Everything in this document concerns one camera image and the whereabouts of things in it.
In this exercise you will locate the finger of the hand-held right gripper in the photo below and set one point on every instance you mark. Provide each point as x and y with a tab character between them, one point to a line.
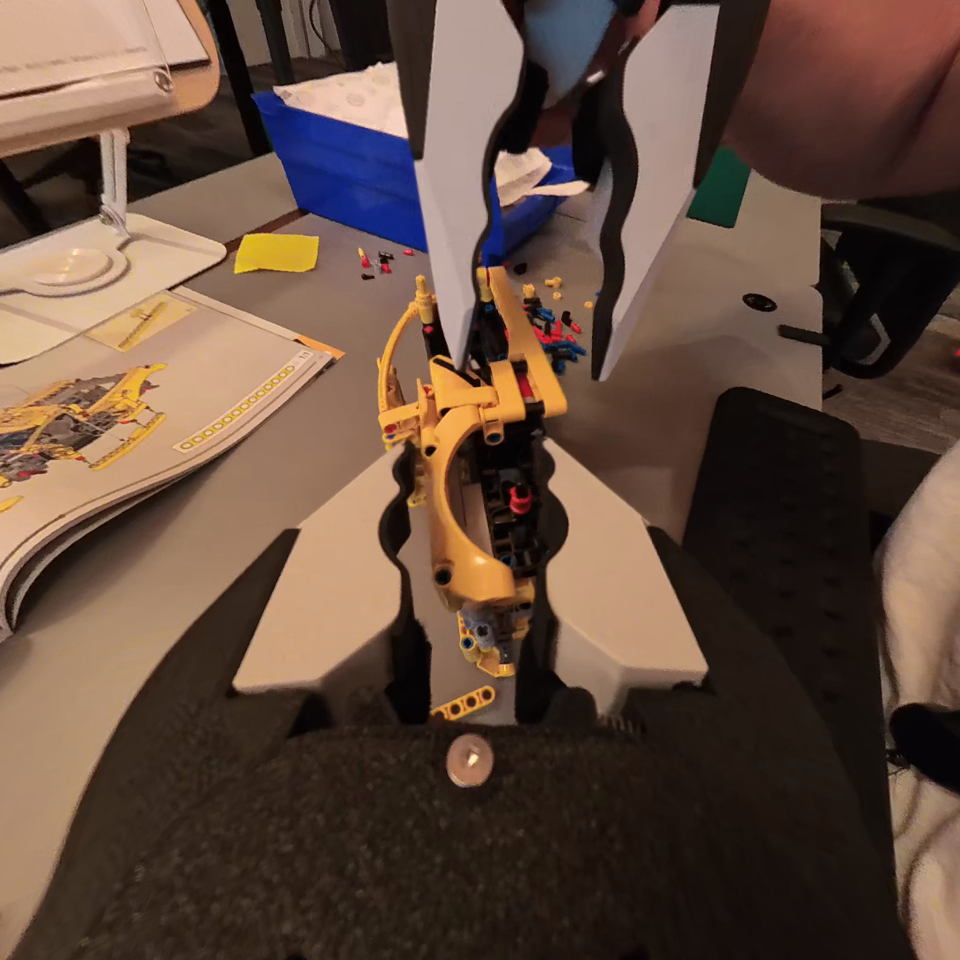
461	150
667	150

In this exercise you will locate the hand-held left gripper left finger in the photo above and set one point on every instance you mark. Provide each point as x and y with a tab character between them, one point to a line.
322	600

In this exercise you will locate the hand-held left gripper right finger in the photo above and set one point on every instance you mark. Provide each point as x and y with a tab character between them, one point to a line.
630	600

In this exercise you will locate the yellow brick car model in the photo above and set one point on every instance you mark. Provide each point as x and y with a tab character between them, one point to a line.
465	405

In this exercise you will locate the person's right forearm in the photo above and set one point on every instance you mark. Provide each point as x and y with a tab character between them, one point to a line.
862	90

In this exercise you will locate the grey desk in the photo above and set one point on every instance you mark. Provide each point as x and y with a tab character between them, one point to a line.
300	450

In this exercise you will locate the black desk grommet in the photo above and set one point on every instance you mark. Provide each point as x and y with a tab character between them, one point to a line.
759	302

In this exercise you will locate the green box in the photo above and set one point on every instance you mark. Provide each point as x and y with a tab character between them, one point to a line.
720	187

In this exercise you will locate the blue plastic bin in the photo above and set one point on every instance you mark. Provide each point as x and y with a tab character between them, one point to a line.
352	172

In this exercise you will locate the white crumpled paper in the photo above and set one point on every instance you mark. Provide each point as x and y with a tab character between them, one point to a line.
352	97

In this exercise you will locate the small group of brick pins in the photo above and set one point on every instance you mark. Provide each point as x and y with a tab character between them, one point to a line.
382	262

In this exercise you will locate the black perforated chair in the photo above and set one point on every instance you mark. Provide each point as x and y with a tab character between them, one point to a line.
780	525

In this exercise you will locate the short yellow perforated beam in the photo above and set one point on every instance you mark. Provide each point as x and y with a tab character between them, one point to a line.
465	703

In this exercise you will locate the large pile of brick pins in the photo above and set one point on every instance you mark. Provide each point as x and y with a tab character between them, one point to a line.
555	337

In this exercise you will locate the yellow sticky note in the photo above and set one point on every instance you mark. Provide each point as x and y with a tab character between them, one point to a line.
277	253

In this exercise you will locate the open instruction booklet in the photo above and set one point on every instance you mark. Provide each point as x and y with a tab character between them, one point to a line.
225	375

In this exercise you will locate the black office chair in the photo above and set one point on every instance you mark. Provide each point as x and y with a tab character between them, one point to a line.
885	285

